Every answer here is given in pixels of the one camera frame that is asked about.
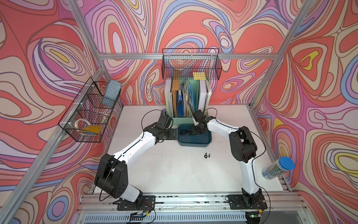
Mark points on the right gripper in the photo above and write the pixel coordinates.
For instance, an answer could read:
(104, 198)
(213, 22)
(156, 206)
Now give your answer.
(195, 132)

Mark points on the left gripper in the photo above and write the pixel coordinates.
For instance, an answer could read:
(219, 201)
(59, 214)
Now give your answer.
(171, 136)

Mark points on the teal plastic storage tray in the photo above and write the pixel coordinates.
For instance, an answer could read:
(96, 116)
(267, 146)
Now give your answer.
(193, 141)

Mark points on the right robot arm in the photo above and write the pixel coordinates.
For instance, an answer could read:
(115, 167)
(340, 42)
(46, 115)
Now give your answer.
(243, 149)

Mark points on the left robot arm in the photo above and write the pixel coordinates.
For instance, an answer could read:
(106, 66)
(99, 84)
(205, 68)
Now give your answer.
(112, 173)

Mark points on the pile of black wing nuts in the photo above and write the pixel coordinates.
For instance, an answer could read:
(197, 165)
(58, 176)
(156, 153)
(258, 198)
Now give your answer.
(186, 132)

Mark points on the grey stapler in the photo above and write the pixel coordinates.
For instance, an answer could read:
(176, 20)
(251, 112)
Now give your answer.
(163, 112)

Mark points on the blue folder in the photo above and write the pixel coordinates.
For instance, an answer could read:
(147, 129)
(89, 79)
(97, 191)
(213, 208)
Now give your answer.
(180, 106)

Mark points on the mint green file organizer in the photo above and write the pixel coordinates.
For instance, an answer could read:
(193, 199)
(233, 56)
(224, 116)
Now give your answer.
(190, 91)

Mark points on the white binder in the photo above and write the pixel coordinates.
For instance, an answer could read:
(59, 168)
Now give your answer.
(202, 95)

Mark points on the brown folder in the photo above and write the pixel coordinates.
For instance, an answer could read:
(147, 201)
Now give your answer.
(175, 89)

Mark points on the yellow sticky note pad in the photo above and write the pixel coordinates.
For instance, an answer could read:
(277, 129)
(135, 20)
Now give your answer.
(199, 76)

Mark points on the grey blue sponge block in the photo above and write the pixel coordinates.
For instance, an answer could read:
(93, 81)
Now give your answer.
(112, 90)

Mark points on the yellow pad in basket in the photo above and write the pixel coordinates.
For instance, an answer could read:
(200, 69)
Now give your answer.
(91, 130)

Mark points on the blue lid clear jar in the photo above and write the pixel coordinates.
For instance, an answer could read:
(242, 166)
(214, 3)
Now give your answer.
(279, 167)

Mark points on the white tape roll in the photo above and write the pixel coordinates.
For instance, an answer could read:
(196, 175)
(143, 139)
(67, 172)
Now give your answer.
(80, 123)

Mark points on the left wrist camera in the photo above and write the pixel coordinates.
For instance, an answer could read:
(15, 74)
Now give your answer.
(164, 122)

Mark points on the black wire basket back wall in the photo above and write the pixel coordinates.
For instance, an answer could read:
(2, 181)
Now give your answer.
(180, 63)

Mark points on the black wire basket wall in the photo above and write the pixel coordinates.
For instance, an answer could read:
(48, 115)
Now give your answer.
(180, 63)
(89, 104)

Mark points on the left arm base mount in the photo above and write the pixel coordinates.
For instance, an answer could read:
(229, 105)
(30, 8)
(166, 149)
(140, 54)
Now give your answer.
(137, 202)

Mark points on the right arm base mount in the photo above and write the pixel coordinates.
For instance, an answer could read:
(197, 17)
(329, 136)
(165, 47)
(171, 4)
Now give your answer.
(246, 202)

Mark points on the black wire basket left wall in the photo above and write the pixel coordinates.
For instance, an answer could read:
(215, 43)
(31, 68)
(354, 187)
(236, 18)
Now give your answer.
(89, 104)

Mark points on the aluminium front rail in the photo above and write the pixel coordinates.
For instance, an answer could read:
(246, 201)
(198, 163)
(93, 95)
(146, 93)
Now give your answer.
(278, 207)

